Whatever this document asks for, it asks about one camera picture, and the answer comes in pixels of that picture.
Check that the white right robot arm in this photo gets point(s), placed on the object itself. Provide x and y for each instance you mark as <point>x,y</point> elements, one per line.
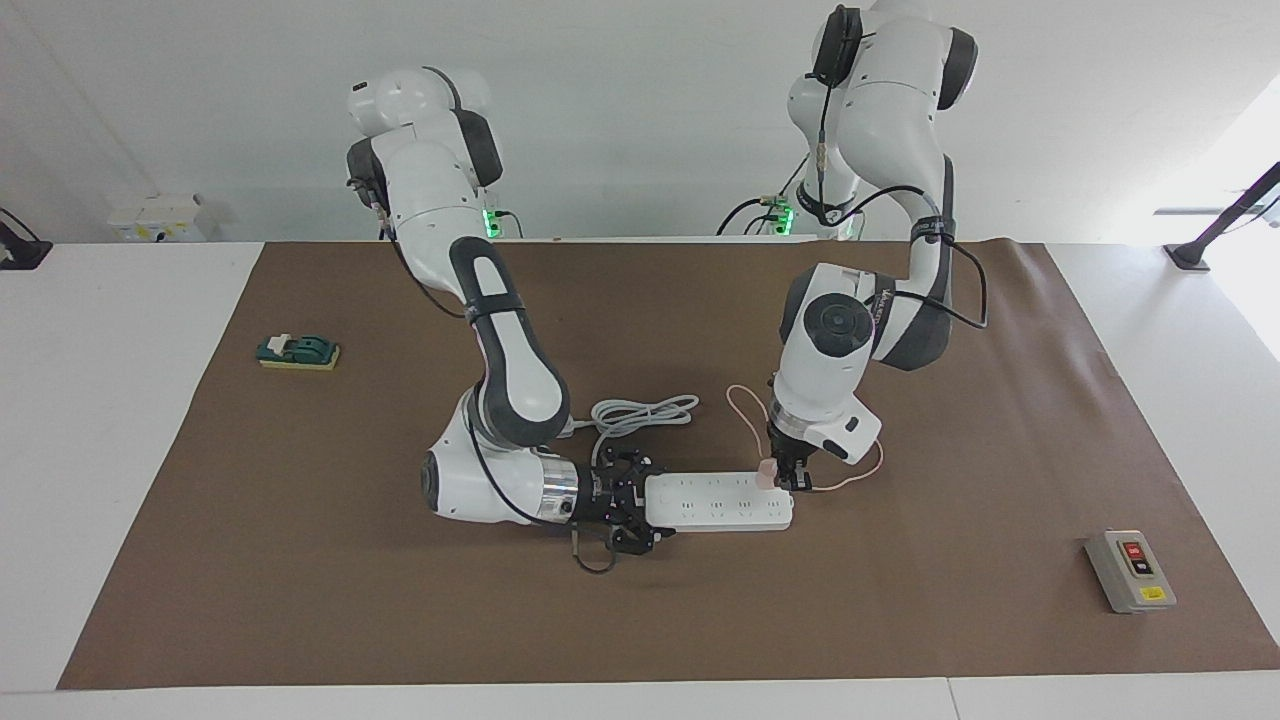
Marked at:
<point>510,370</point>

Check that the grey push button box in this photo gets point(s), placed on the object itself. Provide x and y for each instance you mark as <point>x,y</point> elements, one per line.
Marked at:
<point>1130,575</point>

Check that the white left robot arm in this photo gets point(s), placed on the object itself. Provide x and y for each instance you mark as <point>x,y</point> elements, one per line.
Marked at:
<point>830,360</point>

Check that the brown paper mat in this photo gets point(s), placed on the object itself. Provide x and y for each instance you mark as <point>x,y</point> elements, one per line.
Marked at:
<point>300,600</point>

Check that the black bracket at table edge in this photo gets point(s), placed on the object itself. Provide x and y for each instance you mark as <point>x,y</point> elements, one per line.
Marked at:
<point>20,250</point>

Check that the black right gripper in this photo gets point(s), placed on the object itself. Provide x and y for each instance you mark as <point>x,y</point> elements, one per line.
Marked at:
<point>600,492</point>

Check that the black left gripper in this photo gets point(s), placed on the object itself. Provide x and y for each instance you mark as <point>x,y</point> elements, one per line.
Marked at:
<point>790,448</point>

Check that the green knife switch yellow base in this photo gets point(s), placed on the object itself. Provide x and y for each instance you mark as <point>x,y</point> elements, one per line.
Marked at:
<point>298,352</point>

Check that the black clamp stand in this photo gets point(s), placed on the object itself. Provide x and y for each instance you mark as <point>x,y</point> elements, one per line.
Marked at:
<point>1225,215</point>

